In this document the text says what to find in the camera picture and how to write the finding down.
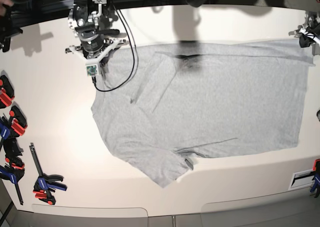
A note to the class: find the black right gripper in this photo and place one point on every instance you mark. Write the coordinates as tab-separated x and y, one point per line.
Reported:
91	45

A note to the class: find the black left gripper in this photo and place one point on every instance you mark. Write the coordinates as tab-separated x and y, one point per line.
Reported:
309	32

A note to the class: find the grey T-shirt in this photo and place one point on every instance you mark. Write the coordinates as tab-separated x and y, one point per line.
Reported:
205	100

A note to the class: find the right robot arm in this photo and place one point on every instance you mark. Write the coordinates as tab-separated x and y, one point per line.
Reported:
90	22

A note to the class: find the red black clamp upper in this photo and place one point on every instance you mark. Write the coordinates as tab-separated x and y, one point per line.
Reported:
7	93

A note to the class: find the red black clamp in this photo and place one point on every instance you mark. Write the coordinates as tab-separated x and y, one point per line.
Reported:
17	122
7	93

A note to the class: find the blue black clamp left edge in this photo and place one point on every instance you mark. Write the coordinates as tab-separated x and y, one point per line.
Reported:
5	130

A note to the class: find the white label sticker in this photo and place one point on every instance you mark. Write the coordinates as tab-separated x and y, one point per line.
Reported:
301	179

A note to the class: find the black clamp lower left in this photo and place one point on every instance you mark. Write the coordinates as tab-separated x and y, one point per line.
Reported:
14	169

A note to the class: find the blue bar clamp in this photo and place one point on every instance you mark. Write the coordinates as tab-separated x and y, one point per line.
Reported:
45	185

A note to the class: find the blue clamp right edge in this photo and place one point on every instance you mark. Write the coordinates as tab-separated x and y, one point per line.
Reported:
316	178

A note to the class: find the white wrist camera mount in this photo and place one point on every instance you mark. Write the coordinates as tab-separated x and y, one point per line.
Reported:
93	66

